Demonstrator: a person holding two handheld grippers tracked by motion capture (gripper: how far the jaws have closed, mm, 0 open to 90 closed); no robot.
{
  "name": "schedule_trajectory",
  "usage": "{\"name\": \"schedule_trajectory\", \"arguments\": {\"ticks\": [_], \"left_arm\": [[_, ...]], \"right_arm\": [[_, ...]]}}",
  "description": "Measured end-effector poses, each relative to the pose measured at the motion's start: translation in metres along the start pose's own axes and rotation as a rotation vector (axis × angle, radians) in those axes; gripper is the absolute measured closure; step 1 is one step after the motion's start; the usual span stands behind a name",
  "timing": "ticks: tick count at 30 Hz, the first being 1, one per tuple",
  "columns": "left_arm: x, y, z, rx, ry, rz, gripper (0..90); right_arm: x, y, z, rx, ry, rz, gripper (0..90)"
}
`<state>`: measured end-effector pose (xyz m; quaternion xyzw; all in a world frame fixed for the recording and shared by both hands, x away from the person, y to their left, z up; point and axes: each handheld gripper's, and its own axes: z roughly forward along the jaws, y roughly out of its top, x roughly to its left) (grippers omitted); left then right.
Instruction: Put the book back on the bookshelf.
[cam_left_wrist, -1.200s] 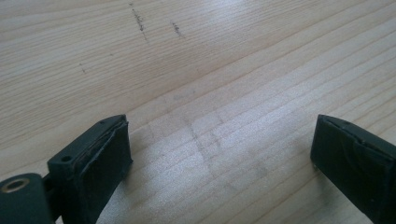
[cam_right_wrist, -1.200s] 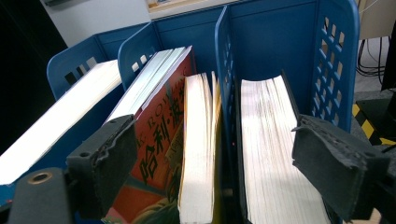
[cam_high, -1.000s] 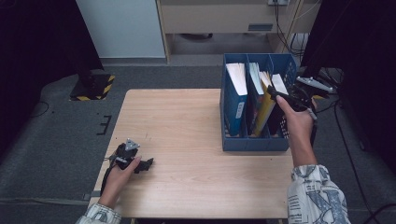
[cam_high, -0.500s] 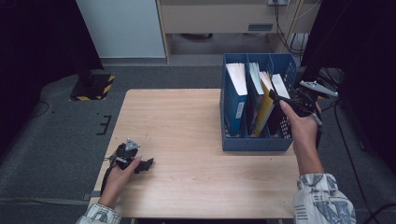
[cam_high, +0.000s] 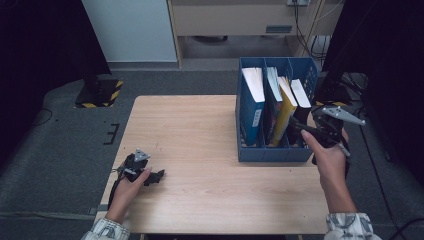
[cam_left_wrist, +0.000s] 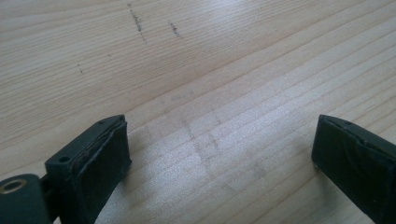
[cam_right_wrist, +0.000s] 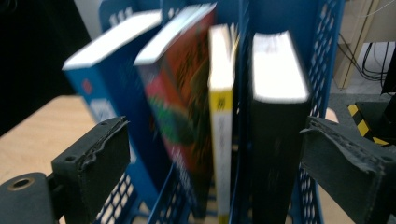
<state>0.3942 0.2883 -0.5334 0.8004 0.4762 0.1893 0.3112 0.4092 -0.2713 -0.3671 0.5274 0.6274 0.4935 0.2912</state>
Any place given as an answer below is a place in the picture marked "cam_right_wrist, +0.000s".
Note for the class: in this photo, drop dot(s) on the yellow book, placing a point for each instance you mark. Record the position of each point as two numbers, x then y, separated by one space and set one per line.
221 124

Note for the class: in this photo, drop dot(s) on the blue file rack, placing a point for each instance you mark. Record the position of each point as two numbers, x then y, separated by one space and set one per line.
274 15

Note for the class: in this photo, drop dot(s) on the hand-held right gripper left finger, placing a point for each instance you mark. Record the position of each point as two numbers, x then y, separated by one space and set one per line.
96 161

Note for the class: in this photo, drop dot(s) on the beige desk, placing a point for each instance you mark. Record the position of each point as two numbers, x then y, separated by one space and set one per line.
358 21

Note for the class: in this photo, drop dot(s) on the black curtain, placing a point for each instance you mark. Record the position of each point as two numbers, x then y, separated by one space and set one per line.
34 53

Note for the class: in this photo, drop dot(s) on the black yellow-striped stand base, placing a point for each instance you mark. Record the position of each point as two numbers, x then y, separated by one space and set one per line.
370 121

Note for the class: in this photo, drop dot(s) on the black book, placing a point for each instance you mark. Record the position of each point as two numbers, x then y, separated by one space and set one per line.
277 140

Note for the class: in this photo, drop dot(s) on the blue book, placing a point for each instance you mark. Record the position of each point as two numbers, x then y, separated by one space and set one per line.
124 87

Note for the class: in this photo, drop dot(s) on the dark illustrated book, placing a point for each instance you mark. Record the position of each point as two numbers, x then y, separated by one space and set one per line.
183 102

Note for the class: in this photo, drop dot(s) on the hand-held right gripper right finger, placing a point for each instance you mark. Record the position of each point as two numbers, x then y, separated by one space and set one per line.
348 168

